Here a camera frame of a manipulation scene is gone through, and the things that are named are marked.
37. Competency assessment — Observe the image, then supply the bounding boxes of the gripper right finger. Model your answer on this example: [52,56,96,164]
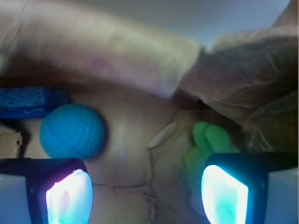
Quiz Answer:
[201,153,299,224]

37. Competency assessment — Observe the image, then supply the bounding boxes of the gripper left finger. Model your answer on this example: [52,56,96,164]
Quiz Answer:
[0,158,93,224]

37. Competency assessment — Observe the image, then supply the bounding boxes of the green plush frog toy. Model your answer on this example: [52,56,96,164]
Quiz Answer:
[183,121,240,196]

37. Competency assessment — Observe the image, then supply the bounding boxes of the blue dimpled ball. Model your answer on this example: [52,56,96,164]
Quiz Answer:
[40,104,106,160]

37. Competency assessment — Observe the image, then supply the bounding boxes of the blue sponge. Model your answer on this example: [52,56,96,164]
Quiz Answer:
[0,86,70,119]

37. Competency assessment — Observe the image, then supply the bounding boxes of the brown paper bag bin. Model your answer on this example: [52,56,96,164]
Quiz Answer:
[0,0,299,224]

